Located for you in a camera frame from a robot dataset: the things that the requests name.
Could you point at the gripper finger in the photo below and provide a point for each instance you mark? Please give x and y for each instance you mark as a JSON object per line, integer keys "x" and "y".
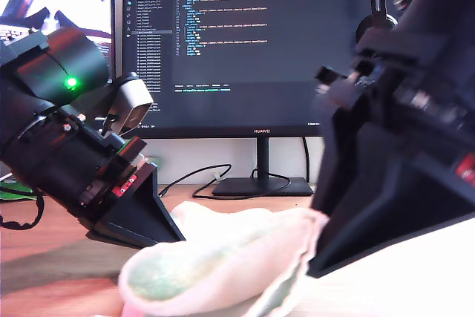
{"x": 389, "y": 213}
{"x": 341, "y": 161}

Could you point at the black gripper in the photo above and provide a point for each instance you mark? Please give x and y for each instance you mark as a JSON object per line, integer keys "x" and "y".
{"x": 74, "y": 161}

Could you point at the pink white checked tea towel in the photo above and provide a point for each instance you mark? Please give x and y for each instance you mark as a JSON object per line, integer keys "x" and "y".
{"x": 208, "y": 257}

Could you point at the green foil packet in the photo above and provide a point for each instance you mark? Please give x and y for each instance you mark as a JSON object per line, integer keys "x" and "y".
{"x": 11, "y": 191}

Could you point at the black Huawei computer monitor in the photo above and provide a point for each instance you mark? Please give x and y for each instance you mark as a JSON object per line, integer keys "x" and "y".
{"x": 241, "y": 72}

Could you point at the black over-ear headphones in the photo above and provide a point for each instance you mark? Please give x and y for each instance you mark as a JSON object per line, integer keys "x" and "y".
{"x": 376, "y": 16}

